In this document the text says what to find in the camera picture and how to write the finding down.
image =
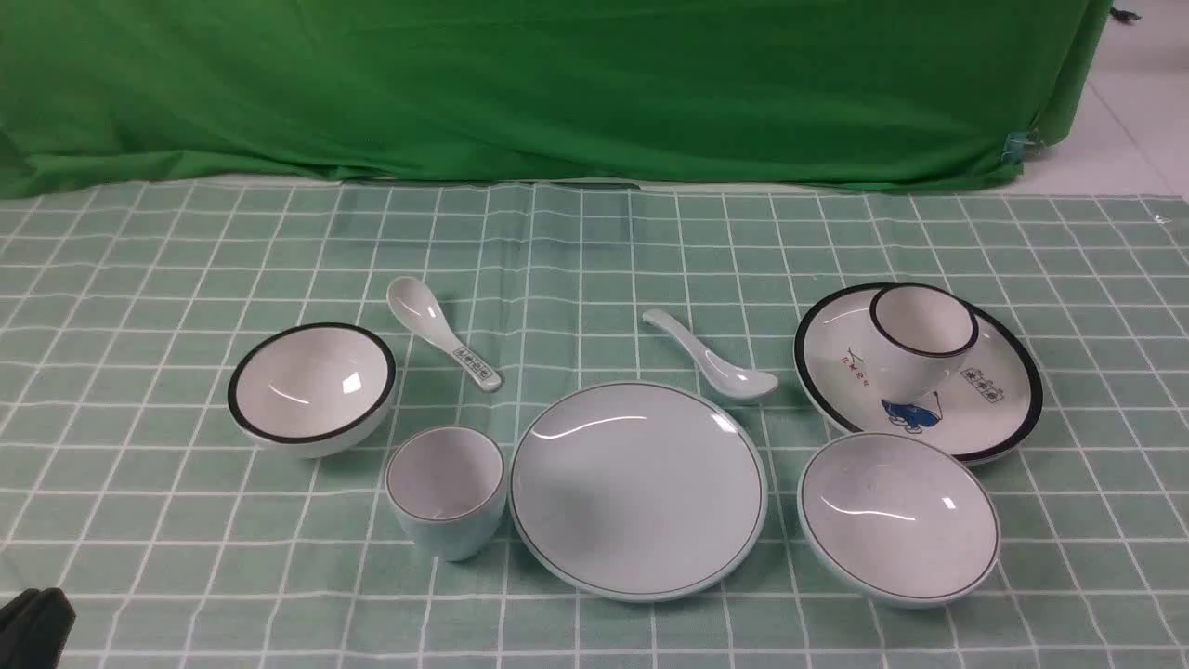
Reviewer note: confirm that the blue binder clip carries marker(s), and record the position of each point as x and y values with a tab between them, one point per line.
1015	148

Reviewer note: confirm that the white bowl black rim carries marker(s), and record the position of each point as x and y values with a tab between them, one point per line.
313	390

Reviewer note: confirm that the white cup black rim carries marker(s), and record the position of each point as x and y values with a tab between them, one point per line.
917	336

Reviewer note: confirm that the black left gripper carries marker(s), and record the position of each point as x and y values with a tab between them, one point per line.
35	626

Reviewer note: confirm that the white spoon printed handle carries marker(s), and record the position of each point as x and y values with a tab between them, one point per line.
418	311

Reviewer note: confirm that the pale blue cup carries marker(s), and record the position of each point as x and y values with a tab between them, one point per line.
449	486

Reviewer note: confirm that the white plate black rim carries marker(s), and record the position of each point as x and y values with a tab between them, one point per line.
980	413

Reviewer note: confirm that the pale blue large plate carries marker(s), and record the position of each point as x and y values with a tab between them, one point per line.
637	492

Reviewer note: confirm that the green backdrop cloth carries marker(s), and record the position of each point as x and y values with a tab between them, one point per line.
860	95

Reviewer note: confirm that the pale blue plain spoon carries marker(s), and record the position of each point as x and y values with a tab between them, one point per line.
729	380

